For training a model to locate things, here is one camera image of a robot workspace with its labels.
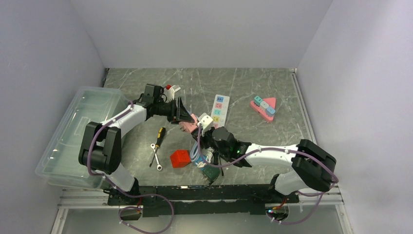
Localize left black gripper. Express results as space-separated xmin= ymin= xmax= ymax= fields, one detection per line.
xmin=153 ymin=97 xmax=193 ymax=125

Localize pink socket adapter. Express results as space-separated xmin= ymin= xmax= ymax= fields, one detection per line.
xmin=179 ymin=114 xmax=198 ymax=133

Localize dark green cube socket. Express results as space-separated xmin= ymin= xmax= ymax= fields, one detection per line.
xmin=201 ymin=165 xmax=221 ymax=185

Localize red cube socket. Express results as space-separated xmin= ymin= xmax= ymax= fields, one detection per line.
xmin=170 ymin=150 xmax=191 ymax=168

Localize teal green charger plug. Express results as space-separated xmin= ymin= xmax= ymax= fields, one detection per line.
xmin=253 ymin=96 xmax=263 ymax=106

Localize pink triangular power strip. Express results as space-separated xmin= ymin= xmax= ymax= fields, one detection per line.
xmin=250 ymin=96 xmax=277 ymax=123

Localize black charger with thin cable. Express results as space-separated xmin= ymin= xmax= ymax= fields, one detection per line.
xmin=211 ymin=152 xmax=225 ymax=176

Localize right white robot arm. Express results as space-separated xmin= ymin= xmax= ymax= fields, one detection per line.
xmin=191 ymin=127 xmax=339 ymax=202

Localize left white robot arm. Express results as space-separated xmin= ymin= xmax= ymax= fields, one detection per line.
xmin=78 ymin=84 xmax=194 ymax=205

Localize white grey charger plug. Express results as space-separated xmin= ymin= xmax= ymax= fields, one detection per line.
xmin=260 ymin=101 xmax=269 ymax=111

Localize light blue charger plug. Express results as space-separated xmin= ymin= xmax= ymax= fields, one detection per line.
xmin=265 ymin=106 xmax=275 ymax=117

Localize white multicolour power strip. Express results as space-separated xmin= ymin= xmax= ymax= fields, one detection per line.
xmin=211 ymin=95 xmax=230 ymax=128

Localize black yellow screwdriver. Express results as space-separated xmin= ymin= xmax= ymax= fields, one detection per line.
xmin=154 ymin=127 xmax=166 ymax=149

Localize silver ratchet wrench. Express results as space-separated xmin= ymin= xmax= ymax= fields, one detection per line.
xmin=150 ymin=144 xmax=163 ymax=171

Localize clear plastic storage bin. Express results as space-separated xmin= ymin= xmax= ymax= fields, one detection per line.
xmin=35 ymin=86 xmax=128 ymax=189

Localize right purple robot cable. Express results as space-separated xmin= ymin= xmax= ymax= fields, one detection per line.
xmin=197 ymin=126 xmax=339 ymax=226

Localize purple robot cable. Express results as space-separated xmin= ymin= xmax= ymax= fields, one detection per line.
xmin=86 ymin=100 xmax=175 ymax=234
xmin=197 ymin=126 xmax=339 ymax=226

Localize black aluminium base frame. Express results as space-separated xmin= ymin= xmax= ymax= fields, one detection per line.
xmin=103 ymin=184 xmax=300 ymax=217

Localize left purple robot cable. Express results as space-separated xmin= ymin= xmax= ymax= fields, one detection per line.
xmin=86 ymin=100 xmax=175 ymax=234

